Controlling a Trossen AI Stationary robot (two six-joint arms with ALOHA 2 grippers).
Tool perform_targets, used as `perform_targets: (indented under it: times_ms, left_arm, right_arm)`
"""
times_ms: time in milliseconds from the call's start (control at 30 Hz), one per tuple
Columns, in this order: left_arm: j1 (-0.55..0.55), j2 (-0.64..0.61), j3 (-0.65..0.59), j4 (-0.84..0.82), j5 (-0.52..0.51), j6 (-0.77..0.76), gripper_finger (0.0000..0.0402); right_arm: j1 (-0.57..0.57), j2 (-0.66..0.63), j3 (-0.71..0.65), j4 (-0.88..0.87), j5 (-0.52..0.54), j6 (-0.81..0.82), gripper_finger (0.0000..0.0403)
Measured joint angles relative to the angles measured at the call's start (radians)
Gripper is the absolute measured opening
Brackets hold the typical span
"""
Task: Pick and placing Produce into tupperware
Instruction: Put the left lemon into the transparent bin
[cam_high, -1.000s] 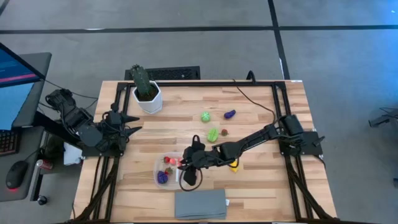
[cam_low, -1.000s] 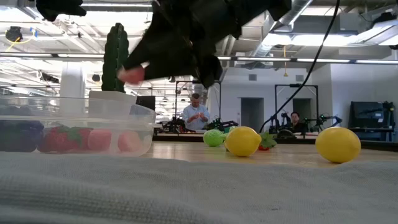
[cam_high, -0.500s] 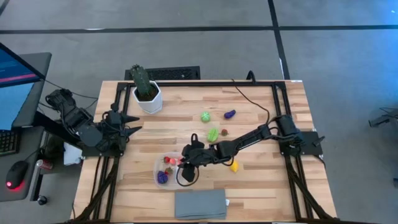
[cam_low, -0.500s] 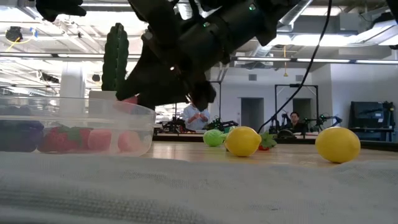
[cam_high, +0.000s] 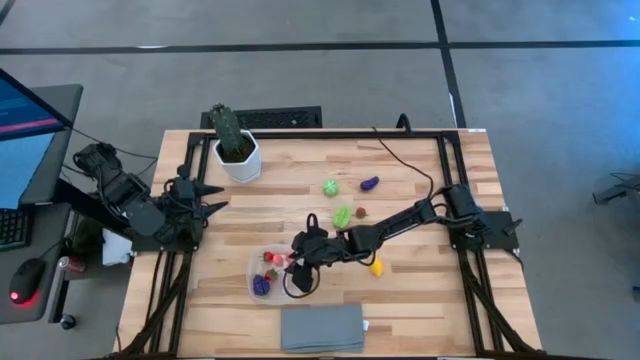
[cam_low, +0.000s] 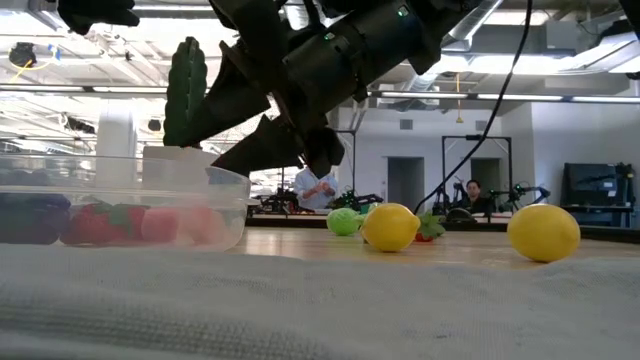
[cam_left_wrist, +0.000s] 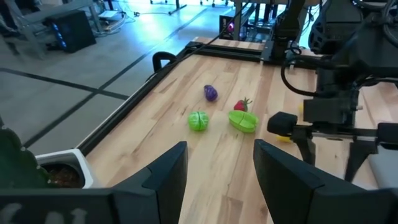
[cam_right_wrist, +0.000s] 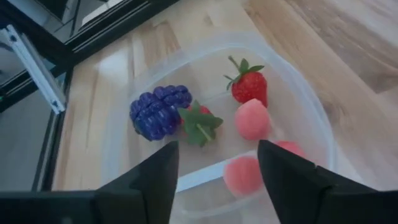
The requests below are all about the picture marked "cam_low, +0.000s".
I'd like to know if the long ceiling light bar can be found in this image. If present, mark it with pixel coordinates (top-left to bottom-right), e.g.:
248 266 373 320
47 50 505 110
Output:
0 83 640 105

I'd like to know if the pink toy fruit piece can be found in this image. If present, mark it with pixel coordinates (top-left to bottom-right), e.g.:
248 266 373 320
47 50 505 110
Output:
140 207 182 244
178 205 230 246

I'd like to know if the black ceiling spotlight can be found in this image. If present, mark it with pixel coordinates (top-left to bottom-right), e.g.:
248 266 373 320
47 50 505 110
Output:
8 42 39 69

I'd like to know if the red toy strawberry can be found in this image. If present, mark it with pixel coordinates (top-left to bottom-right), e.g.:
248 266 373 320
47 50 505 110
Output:
60 200 147 246
415 209 447 244

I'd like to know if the black metal rig frame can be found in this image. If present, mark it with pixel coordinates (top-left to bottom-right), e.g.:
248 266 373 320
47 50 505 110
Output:
441 133 514 211
281 128 358 211

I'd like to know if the purple toy grape bunch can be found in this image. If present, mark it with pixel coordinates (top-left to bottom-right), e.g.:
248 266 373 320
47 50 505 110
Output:
0 192 73 246

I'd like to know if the tall green cactus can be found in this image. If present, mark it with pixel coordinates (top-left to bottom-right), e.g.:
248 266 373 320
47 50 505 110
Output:
162 35 209 150

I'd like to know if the black table edge frame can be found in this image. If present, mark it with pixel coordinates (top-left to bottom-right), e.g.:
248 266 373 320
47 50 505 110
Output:
244 214 640 245

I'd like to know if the black dome-shaped object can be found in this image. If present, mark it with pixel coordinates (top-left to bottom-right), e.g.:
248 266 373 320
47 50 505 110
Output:
444 207 477 225

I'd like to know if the white column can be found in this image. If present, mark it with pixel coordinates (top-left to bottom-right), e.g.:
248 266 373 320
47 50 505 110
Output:
94 97 139 221

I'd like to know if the black and red robot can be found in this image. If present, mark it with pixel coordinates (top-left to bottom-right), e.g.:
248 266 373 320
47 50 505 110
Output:
259 187 301 215

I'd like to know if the clear plastic tupperware container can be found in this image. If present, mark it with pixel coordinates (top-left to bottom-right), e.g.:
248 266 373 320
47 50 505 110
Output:
0 152 261 253

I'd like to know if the dark blue robot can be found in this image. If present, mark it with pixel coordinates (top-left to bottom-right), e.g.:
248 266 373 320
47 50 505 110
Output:
430 182 464 215

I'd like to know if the green and black robot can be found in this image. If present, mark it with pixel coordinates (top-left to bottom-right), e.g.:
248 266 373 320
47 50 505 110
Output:
332 189 384 212

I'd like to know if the person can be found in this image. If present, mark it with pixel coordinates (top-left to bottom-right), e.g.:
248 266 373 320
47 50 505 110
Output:
457 178 496 216
293 166 340 211

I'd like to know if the white square plant pot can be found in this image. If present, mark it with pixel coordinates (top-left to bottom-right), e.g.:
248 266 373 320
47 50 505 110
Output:
142 144 222 231

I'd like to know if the black monitor screen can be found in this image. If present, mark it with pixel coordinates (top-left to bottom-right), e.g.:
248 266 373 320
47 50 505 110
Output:
562 162 636 207

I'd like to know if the grey woven cloth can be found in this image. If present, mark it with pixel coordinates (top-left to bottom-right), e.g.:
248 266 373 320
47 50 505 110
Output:
0 242 640 360

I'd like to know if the yellow hanging cord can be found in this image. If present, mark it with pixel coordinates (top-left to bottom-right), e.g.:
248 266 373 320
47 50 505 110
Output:
453 72 464 125

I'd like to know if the round light green toy fruit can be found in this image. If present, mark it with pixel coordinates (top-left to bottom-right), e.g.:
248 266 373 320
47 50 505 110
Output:
326 207 366 237

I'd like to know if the yellow toy lemon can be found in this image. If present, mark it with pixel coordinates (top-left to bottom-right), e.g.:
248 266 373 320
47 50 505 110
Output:
360 202 422 253
506 202 582 263

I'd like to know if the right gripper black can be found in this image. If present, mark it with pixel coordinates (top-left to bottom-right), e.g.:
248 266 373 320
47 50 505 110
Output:
181 41 347 180

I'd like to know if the silver smooth air duct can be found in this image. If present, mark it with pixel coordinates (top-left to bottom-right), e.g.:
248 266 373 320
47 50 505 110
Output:
399 0 504 96

